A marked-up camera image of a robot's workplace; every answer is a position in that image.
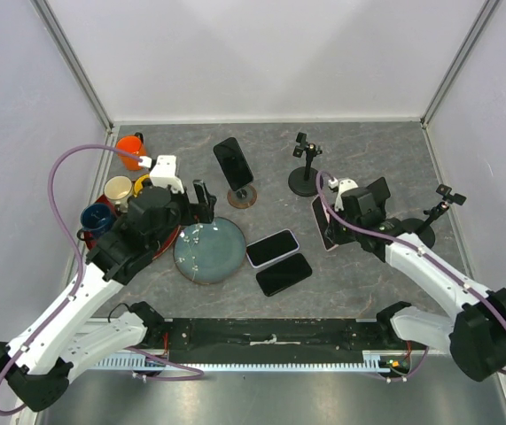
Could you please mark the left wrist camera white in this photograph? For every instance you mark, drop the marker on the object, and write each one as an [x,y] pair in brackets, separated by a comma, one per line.
[163,172]

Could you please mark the black phone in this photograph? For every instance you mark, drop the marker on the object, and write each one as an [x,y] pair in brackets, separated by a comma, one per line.
[233,163]
[283,274]

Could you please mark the black weighted phone stand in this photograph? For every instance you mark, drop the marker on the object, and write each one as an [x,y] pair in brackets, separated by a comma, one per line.
[423,228]

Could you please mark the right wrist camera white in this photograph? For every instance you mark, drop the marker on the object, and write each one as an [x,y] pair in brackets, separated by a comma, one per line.
[340,187]

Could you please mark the cream mug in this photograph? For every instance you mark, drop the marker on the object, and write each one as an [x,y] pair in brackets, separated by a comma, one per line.
[118,190]

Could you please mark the orange mug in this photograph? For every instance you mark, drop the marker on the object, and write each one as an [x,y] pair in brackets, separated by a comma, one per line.
[134,146]

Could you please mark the dark blue mug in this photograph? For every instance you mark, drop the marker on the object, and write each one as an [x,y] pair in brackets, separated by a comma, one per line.
[95,220]

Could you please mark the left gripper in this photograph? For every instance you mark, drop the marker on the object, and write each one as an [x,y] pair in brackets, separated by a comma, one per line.
[201,212]

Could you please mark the pink case phone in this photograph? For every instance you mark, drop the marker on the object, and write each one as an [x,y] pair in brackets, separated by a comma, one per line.
[322,221]

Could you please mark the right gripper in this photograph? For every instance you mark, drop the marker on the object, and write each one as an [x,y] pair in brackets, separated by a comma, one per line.
[340,238]

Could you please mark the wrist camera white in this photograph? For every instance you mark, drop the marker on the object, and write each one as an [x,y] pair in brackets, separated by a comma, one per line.
[163,172]
[340,187]

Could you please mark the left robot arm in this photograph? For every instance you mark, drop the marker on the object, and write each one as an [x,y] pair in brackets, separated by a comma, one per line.
[44,359]

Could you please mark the black round phone stand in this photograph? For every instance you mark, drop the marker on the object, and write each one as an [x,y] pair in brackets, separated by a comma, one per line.
[302,180]

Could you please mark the yellow mug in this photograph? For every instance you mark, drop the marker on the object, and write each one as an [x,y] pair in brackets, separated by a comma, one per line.
[141,183]

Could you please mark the teal ceramic plate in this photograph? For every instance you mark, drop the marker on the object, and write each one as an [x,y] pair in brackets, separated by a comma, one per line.
[208,253]

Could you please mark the black folding phone stand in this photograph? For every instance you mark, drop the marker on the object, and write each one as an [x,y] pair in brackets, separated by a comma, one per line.
[380,192]

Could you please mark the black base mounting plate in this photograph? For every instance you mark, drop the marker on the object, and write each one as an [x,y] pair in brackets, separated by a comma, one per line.
[271,341]

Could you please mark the lavender case phone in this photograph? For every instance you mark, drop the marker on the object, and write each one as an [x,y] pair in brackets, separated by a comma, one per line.
[272,248]

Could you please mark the black phone on wooden stand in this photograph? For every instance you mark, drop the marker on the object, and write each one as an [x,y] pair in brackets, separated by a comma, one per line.
[233,163]

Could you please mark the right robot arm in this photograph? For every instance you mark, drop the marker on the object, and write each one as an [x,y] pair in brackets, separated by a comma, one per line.
[473,330]

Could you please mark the red round tray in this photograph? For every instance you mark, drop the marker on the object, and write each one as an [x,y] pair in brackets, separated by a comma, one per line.
[90,241]

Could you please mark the grey cable duct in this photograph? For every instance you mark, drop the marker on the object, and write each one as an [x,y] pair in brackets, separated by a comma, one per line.
[133,362]

